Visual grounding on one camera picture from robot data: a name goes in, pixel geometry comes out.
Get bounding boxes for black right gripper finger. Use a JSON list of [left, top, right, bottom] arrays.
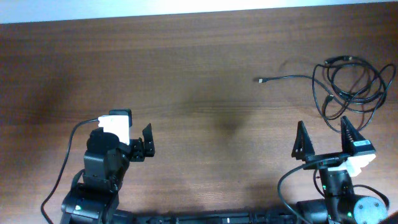
[[291, 121, 315, 161], [340, 116, 376, 156]]

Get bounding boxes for thick black cable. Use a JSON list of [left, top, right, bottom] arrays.
[[322, 55, 389, 121]]

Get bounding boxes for thin black USB cable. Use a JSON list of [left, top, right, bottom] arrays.
[[257, 62, 397, 134]]

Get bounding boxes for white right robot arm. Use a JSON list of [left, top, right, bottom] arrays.
[[291, 116, 389, 223]]

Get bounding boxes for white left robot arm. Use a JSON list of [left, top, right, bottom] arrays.
[[60, 124, 155, 223]]

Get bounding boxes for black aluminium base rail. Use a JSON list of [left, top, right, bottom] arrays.
[[110, 206, 305, 224]]

